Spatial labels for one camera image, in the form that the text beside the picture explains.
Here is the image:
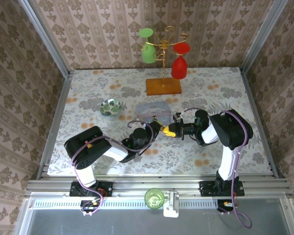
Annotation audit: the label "pale blue cartoon tin box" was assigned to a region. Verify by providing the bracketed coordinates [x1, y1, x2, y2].
[135, 100, 172, 124]

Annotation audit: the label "floral tablecloth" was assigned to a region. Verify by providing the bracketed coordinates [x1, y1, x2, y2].
[48, 67, 272, 176]

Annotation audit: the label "green leaf pattern bowl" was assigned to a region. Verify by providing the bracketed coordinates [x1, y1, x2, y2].
[99, 98, 123, 118]

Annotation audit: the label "red wine glass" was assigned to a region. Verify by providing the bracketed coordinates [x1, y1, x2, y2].
[171, 43, 191, 80]

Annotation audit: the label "green glass cup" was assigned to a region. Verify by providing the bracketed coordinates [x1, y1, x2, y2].
[144, 188, 165, 210]

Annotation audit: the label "green wine glass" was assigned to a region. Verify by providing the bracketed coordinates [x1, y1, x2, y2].
[138, 28, 158, 65]

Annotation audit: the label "gold wire glass rack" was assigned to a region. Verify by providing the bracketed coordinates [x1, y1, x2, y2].
[139, 25, 190, 96]

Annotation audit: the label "aluminium frame cross rails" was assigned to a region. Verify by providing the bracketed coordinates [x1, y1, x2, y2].
[24, 178, 294, 198]

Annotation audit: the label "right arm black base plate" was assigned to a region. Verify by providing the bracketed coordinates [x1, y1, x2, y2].
[199, 180, 245, 197]

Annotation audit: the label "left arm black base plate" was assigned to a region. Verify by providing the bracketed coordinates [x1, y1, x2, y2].
[70, 181, 113, 198]

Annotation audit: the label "aluminium frame side rail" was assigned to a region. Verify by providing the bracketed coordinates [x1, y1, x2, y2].
[239, 70, 285, 178]
[36, 73, 74, 179]

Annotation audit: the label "slotted grey cable duct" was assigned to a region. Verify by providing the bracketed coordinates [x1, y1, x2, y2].
[30, 198, 236, 209]

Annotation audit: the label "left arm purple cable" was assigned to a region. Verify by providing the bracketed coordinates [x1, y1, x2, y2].
[71, 119, 154, 216]

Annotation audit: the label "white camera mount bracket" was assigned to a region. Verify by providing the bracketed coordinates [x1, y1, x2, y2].
[163, 190, 180, 218]

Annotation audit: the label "black yellow cable connector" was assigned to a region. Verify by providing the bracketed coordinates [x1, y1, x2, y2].
[80, 199, 101, 213]
[217, 199, 237, 213]

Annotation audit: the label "aluminium frame post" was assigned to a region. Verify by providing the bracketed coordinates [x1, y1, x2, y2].
[19, 0, 73, 78]
[239, 0, 289, 74]

